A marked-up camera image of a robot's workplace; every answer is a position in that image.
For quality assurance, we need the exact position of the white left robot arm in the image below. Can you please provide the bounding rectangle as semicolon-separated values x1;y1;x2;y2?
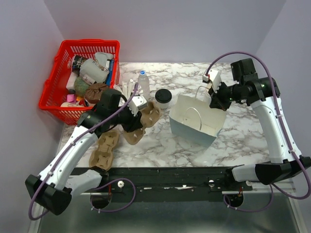
25;84;142;220

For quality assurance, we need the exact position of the light blue paper bag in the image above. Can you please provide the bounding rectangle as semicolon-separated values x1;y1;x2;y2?
169;94;227;148

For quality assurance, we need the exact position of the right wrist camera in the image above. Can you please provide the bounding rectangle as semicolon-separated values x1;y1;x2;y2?
202;69;222;93

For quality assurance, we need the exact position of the black cup lid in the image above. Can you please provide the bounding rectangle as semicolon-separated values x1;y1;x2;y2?
155;88;172;103

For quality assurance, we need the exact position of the white plastic pouch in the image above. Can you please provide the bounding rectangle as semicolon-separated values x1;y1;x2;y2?
80;58;109;84

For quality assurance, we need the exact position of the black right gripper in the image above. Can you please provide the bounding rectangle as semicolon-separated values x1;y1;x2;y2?
208;80;246;111

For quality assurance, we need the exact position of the brown cardboard cup carrier stack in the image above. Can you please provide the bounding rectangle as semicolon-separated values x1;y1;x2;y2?
88;130;120;171

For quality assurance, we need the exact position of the aluminium rail frame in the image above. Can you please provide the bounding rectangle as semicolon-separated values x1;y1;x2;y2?
28;179;302;233

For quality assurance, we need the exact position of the red plastic shopping basket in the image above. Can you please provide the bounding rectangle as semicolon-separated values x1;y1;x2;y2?
38;39;120;125

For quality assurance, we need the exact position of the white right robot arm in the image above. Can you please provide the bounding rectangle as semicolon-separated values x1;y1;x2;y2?
203;58;311;190

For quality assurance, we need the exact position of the brown round chocolate cake box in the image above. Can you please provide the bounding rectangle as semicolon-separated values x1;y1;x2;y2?
84;83;109;104

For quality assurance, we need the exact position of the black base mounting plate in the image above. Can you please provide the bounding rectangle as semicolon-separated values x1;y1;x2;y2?
89;167;252;203

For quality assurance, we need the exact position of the clear water bottle blue cap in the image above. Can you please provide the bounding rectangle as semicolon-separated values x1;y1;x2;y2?
138;70;150;99

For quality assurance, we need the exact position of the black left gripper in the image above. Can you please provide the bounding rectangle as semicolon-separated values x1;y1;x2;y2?
110;102;144;133

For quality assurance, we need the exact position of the white paper cup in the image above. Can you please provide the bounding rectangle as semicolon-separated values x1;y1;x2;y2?
156;100;171;110

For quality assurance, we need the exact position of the green round sponge ball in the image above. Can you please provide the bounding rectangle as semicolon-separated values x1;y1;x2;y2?
74;77;89;96

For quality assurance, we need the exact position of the dark printed can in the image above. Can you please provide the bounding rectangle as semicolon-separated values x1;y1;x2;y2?
71;55;87;73

